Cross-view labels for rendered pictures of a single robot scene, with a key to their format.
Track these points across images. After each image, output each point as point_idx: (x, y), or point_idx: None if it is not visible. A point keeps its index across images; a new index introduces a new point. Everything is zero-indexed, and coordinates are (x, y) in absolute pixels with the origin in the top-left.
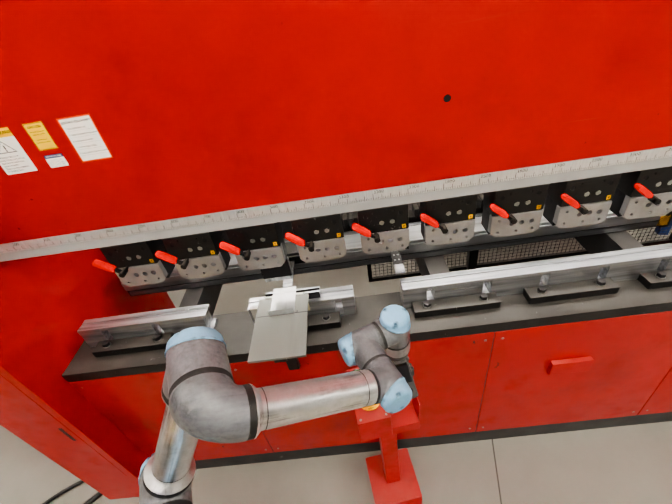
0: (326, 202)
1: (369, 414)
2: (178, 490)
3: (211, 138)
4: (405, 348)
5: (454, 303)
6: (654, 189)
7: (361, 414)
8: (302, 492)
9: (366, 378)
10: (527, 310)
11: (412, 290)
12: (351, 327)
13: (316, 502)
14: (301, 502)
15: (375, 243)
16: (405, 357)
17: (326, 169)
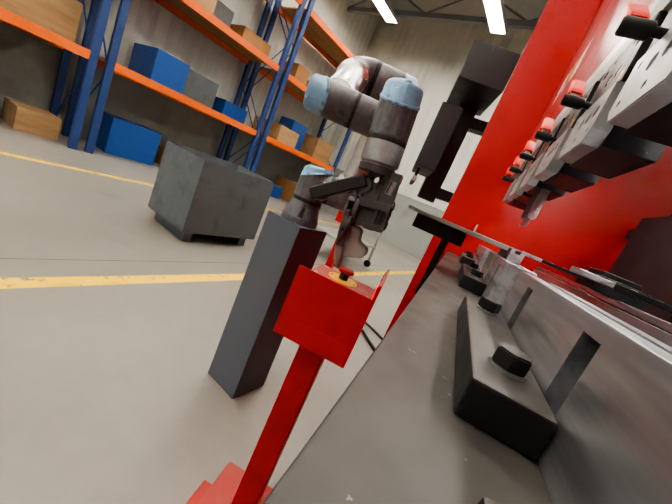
0: (603, 64)
1: (326, 270)
2: (339, 177)
3: (612, 19)
4: (367, 138)
5: (486, 327)
6: None
7: (330, 269)
8: (301, 447)
9: (342, 76)
10: (391, 476)
11: (522, 278)
12: (455, 287)
13: (283, 450)
14: (293, 440)
15: (575, 131)
16: (359, 165)
17: (639, 1)
